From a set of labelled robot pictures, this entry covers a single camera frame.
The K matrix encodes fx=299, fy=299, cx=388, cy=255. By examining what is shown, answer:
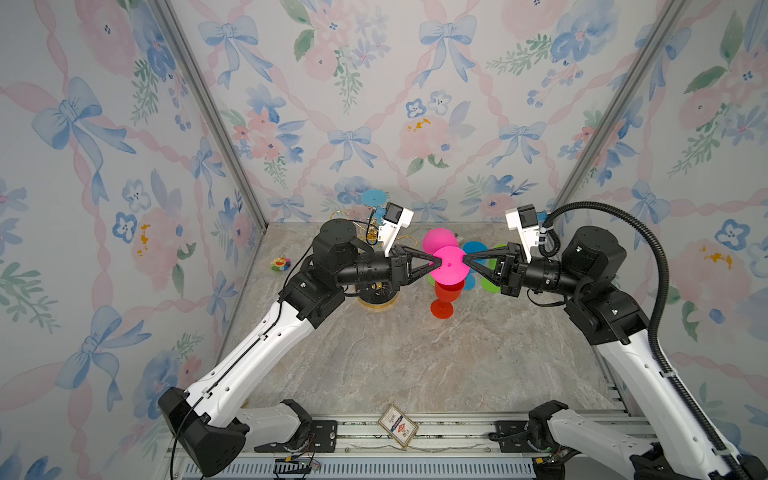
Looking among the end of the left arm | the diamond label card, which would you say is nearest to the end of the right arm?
the end of the left arm

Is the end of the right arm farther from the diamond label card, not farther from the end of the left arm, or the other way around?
the diamond label card

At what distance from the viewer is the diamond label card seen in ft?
2.45
